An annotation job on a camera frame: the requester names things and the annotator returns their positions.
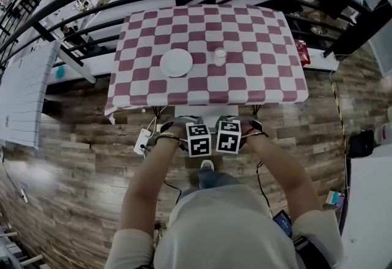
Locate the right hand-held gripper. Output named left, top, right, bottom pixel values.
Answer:
left=216, top=114, right=243, bottom=154

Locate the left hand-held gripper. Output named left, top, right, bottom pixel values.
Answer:
left=176, top=114, right=213, bottom=159

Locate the white wooden chair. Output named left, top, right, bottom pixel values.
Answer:
left=173, top=104, right=240, bottom=127

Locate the person's left forearm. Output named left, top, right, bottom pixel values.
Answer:
left=118, top=135, right=181, bottom=232

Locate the black shoulder bag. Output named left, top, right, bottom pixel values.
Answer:
left=292, top=235, right=331, bottom=269

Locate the person's right forearm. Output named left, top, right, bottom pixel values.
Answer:
left=244, top=134, right=325, bottom=219

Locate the red white checkered table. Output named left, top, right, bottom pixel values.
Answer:
left=104, top=3, right=309, bottom=125

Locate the person's right hand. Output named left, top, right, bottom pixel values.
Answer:
left=240, top=119, right=264, bottom=140

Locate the person's left hand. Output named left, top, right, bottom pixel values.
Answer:
left=159, top=120, right=187, bottom=140

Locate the person's jeans leg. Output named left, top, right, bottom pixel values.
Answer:
left=197, top=168, right=239, bottom=192

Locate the white power strip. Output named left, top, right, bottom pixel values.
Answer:
left=134, top=128, right=153, bottom=155

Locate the white round plate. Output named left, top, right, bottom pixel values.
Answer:
left=159, top=48, right=194, bottom=78

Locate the white cup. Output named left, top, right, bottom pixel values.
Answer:
left=213, top=47, right=227, bottom=67

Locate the person's white shirt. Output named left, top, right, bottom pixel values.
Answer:
left=105, top=184, right=344, bottom=269

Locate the blue screen phone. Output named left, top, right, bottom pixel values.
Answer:
left=272, top=209, right=293, bottom=238

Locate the yellow black floor tape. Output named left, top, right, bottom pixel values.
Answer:
left=330, top=82, right=347, bottom=140

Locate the red plastic crate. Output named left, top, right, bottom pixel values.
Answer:
left=293, top=39, right=311, bottom=67

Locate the pastel tissue box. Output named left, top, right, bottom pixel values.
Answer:
left=324, top=190, right=345, bottom=210

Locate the black bag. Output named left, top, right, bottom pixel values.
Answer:
left=349, top=129, right=375, bottom=158

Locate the white tiled table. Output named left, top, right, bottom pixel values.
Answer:
left=0, top=39, right=97, bottom=151

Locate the gold bangle bracelet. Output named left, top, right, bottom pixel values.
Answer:
left=156, top=132, right=181, bottom=142

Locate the white power cable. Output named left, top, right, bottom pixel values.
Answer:
left=146, top=105, right=168, bottom=132

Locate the thin black cable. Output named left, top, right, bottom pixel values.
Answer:
left=255, top=160, right=273, bottom=219

